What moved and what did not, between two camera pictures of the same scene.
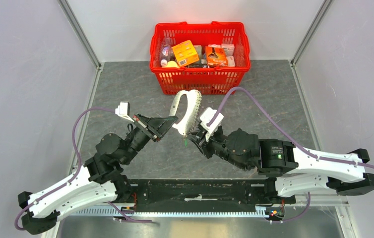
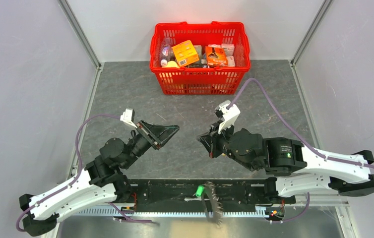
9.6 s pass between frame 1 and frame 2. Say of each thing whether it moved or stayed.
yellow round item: stayed
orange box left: stayed
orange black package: stayed
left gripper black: moved
